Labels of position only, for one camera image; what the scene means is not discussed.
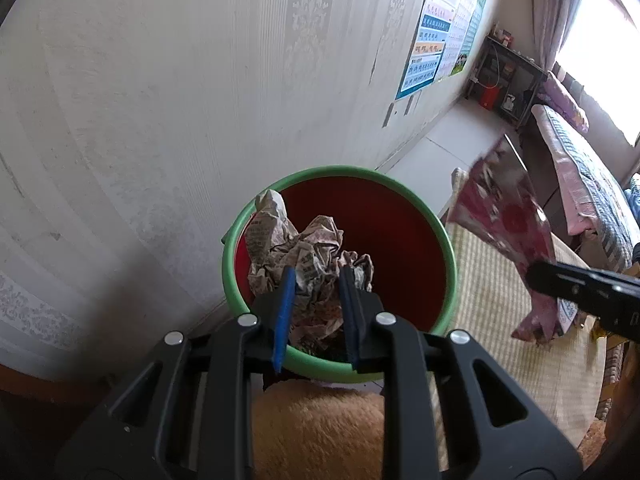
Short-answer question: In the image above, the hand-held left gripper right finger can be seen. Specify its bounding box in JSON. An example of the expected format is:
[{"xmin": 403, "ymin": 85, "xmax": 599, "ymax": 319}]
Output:
[{"xmin": 339, "ymin": 265, "xmax": 583, "ymax": 480}]

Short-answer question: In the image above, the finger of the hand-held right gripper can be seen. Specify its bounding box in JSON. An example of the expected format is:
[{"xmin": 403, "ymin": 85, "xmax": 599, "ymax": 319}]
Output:
[{"xmin": 527, "ymin": 259, "xmax": 608, "ymax": 313}]

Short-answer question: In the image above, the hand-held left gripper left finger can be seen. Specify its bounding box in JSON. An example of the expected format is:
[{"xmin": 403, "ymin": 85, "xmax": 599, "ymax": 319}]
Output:
[{"xmin": 55, "ymin": 267, "xmax": 297, "ymax": 480}]

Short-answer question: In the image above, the large newspaper ball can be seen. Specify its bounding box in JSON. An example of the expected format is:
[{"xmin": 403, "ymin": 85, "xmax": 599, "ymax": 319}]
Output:
[{"xmin": 247, "ymin": 215, "xmax": 376, "ymax": 356}]

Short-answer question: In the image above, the pink snack wrapper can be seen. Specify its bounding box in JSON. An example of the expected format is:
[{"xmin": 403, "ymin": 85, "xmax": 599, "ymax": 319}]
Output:
[{"xmin": 457, "ymin": 135, "xmax": 581, "ymax": 346}]

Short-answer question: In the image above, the red bucket with green rim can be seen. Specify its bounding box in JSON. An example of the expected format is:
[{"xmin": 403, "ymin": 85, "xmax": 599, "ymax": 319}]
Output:
[{"xmin": 221, "ymin": 165, "xmax": 458, "ymax": 385}]

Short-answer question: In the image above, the bed with plaid quilt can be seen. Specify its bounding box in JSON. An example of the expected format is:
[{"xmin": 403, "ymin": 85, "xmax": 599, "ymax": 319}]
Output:
[{"xmin": 531, "ymin": 104, "xmax": 640, "ymax": 273}]

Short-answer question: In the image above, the person's orange fluffy clothing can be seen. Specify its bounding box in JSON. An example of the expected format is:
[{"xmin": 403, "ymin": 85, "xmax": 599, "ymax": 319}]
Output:
[{"xmin": 250, "ymin": 384, "xmax": 388, "ymax": 480}]

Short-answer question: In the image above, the purple pillow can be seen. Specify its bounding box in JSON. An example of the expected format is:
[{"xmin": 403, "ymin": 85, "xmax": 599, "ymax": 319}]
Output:
[{"xmin": 542, "ymin": 71, "xmax": 591, "ymax": 135}]

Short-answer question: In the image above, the red container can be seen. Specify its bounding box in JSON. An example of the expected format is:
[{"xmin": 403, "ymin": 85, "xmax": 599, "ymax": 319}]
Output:
[{"xmin": 479, "ymin": 82, "xmax": 502, "ymax": 110}]

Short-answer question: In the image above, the dark storage shelf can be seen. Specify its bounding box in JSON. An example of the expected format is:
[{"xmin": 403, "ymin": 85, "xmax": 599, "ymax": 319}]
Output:
[{"xmin": 466, "ymin": 22, "xmax": 547, "ymax": 132}]

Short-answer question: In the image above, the window curtain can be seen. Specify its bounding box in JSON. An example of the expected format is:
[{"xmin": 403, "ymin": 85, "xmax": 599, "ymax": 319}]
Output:
[{"xmin": 527, "ymin": 0, "xmax": 598, "ymax": 75}]

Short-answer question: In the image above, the blue framed wall poster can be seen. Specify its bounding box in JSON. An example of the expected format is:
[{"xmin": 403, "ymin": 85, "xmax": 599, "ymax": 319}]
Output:
[{"xmin": 395, "ymin": 0, "xmax": 478, "ymax": 102}]

